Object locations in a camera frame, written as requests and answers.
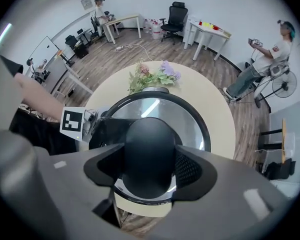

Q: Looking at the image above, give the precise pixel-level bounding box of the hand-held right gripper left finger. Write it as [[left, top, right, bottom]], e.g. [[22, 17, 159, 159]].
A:
[[0, 133, 126, 240]]

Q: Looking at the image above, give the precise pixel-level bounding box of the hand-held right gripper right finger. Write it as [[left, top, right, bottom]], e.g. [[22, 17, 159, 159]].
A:
[[149, 145, 291, 240]]

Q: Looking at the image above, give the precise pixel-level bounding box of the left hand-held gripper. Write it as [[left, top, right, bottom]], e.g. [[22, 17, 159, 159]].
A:
[[59, 106, 101, 143]]

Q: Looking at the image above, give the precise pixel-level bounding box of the black pressure cooker pot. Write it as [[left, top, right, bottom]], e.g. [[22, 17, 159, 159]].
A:
[[141, 86, 170, 94]]

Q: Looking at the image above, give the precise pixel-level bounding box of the black pressure cooker lid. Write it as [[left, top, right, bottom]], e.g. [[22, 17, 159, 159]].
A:
[[88, 86, 212, 205]]

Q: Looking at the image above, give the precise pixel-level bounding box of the person's left forearm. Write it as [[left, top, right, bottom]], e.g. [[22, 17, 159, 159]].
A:
[[14, 73, 66, 123]]

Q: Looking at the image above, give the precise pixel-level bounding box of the grey top white desk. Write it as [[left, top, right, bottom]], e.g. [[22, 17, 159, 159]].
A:
[[51, 63, 95, 100]]

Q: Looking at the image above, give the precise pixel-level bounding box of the black office chair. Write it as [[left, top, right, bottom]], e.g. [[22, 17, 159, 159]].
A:
[[256, 158, 296, 180], [64, 34, 79, 51], [160, 1, 189, 45]]

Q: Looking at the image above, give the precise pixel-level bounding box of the grey partition board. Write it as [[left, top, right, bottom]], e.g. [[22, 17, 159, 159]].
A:
[[28, 35, 69, 92]]

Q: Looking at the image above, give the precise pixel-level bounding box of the orange round table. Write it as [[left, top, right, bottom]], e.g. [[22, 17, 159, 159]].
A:
[[259, 117, 288, 164]]

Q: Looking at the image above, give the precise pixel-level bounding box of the artificial flower bouquet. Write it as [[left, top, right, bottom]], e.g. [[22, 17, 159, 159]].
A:
[[127, 59, 183, 97]]

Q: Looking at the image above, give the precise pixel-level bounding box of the ceiling light strip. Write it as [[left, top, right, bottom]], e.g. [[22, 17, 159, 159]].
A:
[[0, 23, 13, 52]]

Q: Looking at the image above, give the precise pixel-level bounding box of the group of water bottles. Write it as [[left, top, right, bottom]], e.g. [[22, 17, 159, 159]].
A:
[[142, 18, 167, 40]]

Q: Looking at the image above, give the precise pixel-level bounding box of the black floor fan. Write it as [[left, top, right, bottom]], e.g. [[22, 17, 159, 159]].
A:
[[254, 70, 298, 109]]

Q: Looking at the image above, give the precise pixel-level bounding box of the white floor cable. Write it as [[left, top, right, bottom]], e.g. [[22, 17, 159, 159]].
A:
[[118, 43, 154, 63]]

